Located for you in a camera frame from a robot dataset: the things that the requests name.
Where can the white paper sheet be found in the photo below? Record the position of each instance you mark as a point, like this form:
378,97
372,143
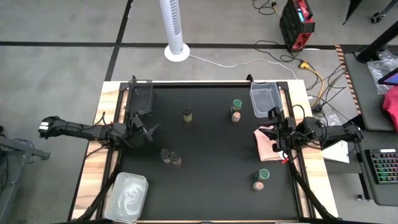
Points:
337,154

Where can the red black power station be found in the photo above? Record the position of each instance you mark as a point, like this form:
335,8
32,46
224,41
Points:
295,28

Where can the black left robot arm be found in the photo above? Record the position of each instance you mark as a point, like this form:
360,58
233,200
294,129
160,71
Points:
77,130

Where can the tablet with lit screen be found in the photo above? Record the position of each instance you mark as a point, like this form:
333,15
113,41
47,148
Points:
391,79

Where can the clear plastic bag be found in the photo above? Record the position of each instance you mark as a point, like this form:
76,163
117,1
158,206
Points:
377,70

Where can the grey desk with tablet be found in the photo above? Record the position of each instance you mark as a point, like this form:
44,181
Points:
367,102

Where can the orange black striped strip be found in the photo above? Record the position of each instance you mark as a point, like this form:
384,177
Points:
345,68

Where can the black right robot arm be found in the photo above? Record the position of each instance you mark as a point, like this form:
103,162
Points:
335,132

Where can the grey equipment stand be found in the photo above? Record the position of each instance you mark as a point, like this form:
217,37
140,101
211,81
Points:
18,148

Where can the white tower fan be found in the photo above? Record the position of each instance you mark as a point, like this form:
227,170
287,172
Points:
174,28

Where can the backlit computer keyboard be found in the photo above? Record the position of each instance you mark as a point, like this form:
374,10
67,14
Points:
384,166

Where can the smoky grey plastic bin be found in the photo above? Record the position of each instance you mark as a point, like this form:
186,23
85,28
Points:
141,96

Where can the green lid spice jar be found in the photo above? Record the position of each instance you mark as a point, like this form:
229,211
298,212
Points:
263,174
237,104

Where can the grey desk with keyboard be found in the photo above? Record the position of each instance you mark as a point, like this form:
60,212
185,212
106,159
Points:
385,196

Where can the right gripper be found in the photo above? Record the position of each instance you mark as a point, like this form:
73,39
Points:
287,132

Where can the black table mat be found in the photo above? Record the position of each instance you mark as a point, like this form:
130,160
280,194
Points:
211,140

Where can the black table frame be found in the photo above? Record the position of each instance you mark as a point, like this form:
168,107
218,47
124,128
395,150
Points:
303,186

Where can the red cloth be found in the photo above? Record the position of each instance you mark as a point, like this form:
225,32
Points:
392,105

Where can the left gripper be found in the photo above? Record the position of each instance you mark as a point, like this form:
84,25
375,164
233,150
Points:
135,135

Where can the clear rounded plastic container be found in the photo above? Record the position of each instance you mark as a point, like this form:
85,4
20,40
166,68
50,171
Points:
127,196

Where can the yellow-green spice jar black lid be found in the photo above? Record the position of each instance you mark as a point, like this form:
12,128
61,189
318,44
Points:
187,116

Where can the pink folded cloth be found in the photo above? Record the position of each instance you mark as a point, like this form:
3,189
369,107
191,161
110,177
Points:
264,149

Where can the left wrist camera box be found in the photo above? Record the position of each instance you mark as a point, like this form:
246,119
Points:
139,121

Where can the black angled stand pole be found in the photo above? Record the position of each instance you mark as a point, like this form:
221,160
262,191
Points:
377,42

